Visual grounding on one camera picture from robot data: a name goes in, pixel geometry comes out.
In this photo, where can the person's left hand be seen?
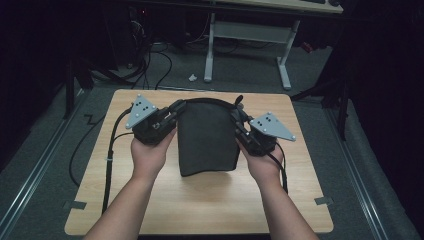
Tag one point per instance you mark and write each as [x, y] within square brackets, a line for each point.
[150, 160]

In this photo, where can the desk with white legs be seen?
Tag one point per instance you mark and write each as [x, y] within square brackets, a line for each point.
[250, 31]

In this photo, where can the yellow and black cloth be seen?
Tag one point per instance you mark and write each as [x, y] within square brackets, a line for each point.
[206, 136]

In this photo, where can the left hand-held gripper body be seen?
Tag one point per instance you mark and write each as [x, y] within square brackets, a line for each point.
[150, 125]

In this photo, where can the black keyboard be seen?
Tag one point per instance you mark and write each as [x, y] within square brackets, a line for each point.
[313, 1]

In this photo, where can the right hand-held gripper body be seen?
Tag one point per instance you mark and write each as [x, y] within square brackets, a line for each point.
[266, 133]

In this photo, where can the black computer mouse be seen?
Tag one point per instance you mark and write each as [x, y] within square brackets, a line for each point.
[334, 2]

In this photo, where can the black metal stand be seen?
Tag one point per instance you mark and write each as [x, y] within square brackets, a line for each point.
[69, 86]
[343, 110]

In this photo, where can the person's right hand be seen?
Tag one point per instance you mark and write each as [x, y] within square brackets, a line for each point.
[263, 166]

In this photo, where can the white crumpled paper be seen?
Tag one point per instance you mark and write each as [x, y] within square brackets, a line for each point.
[192, 78]

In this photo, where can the small red object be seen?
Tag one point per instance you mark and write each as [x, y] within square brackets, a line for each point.
[307, 47]

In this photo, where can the metal floor rail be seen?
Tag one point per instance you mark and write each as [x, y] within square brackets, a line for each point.
[356, 173]
[30, 180]

